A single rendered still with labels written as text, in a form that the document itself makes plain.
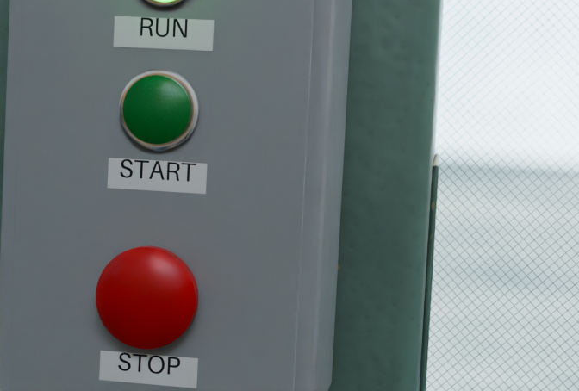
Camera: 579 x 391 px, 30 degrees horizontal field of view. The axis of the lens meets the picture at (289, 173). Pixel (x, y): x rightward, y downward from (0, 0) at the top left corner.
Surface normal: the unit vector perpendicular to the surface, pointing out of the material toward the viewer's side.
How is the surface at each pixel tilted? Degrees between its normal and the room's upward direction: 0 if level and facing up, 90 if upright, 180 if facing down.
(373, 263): 90
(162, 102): 88
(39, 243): 90
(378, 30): 90
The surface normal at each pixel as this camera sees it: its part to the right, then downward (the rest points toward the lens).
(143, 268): -0.14, -0.11
